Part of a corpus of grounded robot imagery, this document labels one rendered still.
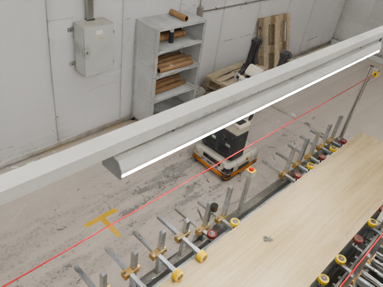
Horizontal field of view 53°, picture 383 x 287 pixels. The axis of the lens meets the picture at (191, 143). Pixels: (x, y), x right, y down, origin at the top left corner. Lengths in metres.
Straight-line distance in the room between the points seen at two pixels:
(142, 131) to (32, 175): 0.42
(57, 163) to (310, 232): 2.58
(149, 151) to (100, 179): 3.43
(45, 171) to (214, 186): 3.83
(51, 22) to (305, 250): 3.44
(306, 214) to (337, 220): 0.27
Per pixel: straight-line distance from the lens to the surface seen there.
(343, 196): 4.01
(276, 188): 4.09
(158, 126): 1.48
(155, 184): 4.85
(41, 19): 4.59
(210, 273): 2.97
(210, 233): 3.19
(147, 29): 5.13
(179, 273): 2.83
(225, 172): 4.93
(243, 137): 4.84
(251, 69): 4.83
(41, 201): 4.70
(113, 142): 1.38
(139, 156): 1.47
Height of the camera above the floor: 3.29
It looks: 36 degrees down
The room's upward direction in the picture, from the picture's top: 9 degrees clockwise
